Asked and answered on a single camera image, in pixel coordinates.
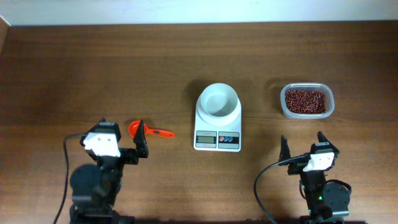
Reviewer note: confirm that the white bowl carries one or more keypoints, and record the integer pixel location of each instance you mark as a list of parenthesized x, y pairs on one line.
[(219, 100)]

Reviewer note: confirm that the white digital kitchen scale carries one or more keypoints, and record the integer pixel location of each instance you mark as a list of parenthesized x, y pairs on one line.
[(214, 134)]

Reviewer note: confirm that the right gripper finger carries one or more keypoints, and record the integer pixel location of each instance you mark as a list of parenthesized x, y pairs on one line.
[(321, 138), (284, 149)]

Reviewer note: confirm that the clear plastic container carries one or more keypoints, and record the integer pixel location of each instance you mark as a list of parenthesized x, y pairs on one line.
[(329, 100)]

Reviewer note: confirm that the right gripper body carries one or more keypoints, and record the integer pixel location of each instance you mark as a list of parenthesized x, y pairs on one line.
[(298, 168)]

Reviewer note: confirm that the red beans in container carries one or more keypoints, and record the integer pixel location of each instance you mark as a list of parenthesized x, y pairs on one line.
[(305, 101)]

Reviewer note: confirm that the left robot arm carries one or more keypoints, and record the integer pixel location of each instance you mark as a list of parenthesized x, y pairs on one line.
[(96, 186)]

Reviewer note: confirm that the orange measuring scoop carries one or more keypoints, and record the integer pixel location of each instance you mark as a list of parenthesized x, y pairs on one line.
[(133, 127)]

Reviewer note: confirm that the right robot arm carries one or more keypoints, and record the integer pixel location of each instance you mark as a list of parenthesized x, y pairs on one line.
[(327, 200)]

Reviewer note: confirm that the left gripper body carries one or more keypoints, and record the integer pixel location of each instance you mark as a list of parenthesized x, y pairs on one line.
[(129, 157)]

